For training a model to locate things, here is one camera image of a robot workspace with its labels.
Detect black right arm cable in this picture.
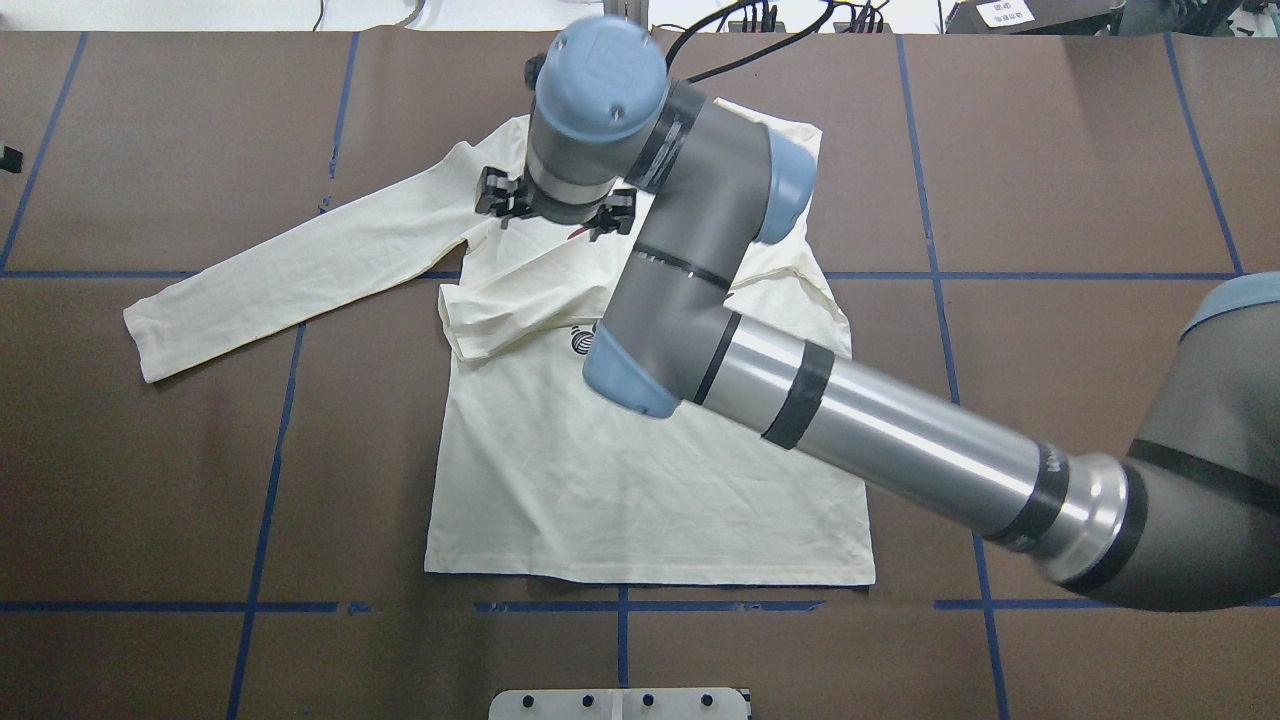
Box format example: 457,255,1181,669
664,0,836,83

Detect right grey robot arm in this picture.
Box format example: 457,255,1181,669
475,15,1279,612

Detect white camera post base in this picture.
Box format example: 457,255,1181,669
488,687,754,719

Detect cream long-sleeve cat shirt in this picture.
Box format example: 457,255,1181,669
123,115,876,587

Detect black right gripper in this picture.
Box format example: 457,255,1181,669
474,167,637,242

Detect black box with label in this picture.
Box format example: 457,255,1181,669
943,1,1125,36

